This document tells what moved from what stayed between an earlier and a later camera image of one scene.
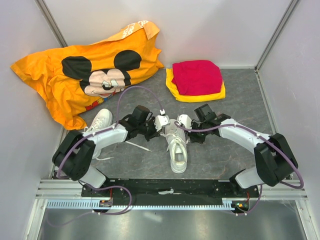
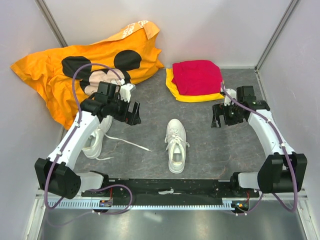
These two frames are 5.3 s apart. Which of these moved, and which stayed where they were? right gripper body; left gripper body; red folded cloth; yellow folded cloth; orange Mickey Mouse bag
Moved: right gripper body; left gripper body
Stayed: yellow folded cloth; orange Mickey Mouse bag; red folded cloth
